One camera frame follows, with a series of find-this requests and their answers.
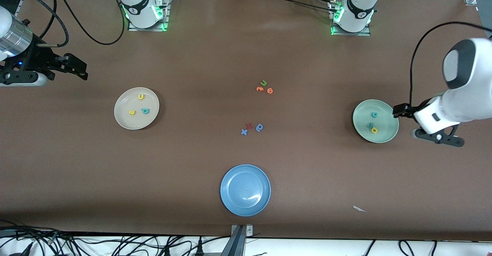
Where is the long black right arm cable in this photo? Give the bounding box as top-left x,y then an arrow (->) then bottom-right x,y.
54,0 -> 125,46

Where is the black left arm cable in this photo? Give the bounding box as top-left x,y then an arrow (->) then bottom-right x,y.
409,21 -> 492,108

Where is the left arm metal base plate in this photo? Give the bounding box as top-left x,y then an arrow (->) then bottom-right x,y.
329,0 -> 372,37

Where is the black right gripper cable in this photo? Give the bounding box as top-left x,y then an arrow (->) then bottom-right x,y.
23,0 -> 70,49

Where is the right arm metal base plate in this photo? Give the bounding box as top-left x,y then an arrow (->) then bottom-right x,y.
128,0 -> 172,32

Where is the brown table cover sheet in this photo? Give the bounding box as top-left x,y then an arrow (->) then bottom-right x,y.
0,0 -> 492,242

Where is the aluminium table side rail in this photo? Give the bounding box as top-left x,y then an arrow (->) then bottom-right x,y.
13,0 -> 31,22

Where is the green plate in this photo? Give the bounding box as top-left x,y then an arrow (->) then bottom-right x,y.
352,99 -> 399,144

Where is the beige plate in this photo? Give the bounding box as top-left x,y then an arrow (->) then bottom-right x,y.
114,87 -> 160,130

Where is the aluminium table edge bracket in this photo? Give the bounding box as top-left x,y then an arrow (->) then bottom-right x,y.
220,224 -> 254,256

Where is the blue plate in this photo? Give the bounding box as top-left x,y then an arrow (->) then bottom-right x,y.
220,165 -> 271,217

